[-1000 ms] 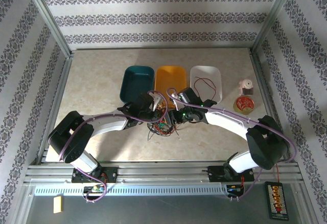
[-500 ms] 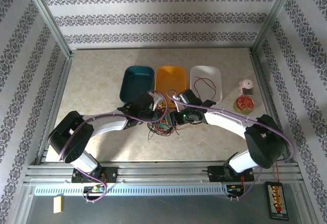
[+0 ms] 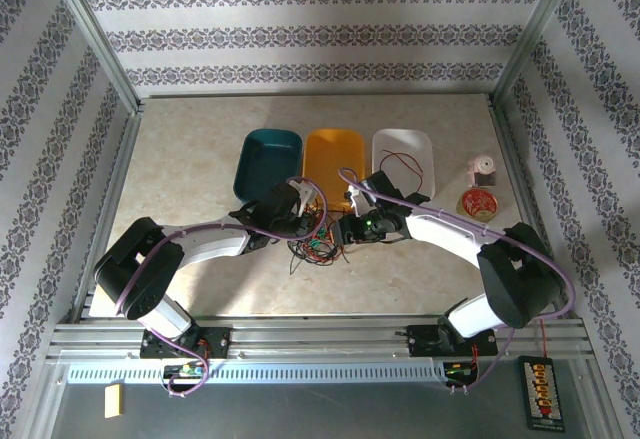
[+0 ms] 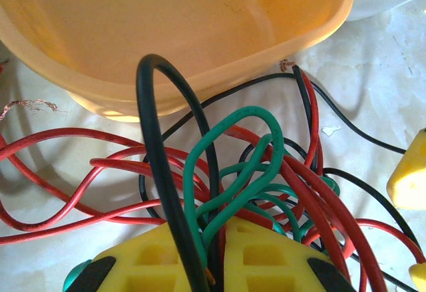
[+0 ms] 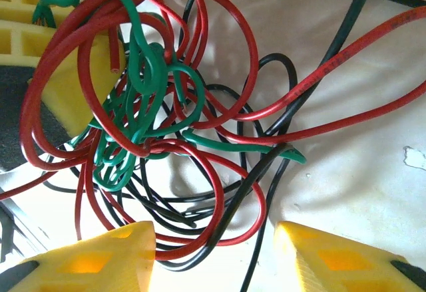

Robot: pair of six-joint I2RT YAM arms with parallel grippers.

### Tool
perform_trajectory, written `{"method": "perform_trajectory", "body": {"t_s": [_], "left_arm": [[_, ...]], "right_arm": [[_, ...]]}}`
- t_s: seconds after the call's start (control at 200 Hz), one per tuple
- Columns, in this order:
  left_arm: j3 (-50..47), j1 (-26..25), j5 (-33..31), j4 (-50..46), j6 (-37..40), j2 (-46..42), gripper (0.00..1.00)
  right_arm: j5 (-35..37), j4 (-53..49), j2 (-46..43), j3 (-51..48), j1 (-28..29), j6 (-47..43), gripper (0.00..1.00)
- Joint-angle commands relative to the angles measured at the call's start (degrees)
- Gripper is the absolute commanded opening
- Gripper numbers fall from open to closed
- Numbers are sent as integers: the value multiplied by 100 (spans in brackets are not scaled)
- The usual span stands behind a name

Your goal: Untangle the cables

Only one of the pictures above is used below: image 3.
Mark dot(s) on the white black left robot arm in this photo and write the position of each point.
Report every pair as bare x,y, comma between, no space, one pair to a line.
210,244

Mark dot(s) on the aluminium frame post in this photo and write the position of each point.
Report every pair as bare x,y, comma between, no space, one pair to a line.
542,19
92,34

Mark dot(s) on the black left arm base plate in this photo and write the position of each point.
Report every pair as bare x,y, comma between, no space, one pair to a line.
220,341

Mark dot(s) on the thin red power lead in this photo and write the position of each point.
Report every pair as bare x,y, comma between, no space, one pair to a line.
544,339

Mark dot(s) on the orange plastic bin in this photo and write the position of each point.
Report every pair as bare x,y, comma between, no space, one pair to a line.
332,159

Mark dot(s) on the grey metal sheet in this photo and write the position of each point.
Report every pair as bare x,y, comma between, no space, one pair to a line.
325,409

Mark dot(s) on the round red gold tin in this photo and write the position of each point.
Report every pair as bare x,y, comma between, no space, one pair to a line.
477,204

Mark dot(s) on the small pink white device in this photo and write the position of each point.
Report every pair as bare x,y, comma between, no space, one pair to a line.
482,169

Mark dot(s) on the teal plastic bin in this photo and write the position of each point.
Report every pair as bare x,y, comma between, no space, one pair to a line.
267,159

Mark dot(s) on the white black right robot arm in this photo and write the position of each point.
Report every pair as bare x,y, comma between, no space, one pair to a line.
440,234

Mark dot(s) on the white plastic bin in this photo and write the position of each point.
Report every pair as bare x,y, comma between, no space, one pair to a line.
405,141

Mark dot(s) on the thin aluminium edge rail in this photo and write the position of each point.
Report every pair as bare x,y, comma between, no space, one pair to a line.
300,95

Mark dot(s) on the pale yellow block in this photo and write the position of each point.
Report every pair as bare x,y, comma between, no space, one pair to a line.
113,400

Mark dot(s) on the black yellow connector board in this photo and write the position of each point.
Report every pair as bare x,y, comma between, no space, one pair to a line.
544,394

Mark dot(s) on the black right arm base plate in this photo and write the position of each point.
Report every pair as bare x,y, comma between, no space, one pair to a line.
422,341

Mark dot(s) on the small circuit board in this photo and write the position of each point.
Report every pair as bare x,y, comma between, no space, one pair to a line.
187,370
457,370

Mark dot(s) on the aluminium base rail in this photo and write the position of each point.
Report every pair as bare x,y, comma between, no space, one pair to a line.
310,339

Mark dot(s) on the aluminium side rail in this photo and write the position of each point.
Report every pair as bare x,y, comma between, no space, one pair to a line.
107,209
504,134

